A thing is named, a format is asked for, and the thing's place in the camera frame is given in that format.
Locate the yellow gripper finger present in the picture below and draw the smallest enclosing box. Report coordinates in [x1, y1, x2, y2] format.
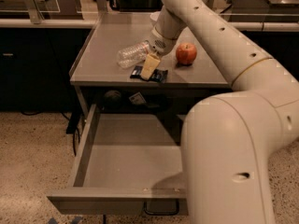
[140, 54, 161, 80]

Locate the blue rxbar wrapper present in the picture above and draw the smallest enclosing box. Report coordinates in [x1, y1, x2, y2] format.
[130, 65, 168, 83]

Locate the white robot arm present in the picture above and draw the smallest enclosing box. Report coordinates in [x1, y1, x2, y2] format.
[149, 0, 299, 224]

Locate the grey metal cabinet counter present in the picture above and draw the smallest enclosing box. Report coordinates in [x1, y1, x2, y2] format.
[70, 13, 229, 114]

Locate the open grey top drawer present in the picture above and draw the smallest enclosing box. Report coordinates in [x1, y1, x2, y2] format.
[48, 105, 188, 216]

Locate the clear plastic water bottle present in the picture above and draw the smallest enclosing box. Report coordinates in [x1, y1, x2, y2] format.
[117, 41, 150, 69]

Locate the red apple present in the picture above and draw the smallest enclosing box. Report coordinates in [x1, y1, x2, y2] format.
[176, 43, 197, 65]

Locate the white tag inside cabinet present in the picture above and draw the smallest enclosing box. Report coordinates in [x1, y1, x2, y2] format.
[129, 92, 146, 105]

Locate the white bowl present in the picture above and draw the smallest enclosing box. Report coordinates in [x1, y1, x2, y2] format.
[149, 11, 160, 25]

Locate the black floor cable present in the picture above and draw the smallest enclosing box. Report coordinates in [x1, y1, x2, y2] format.
[18, 110, 81, 157]

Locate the black drawer handle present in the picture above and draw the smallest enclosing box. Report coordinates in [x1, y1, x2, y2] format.
[143, 200, 179, 217]

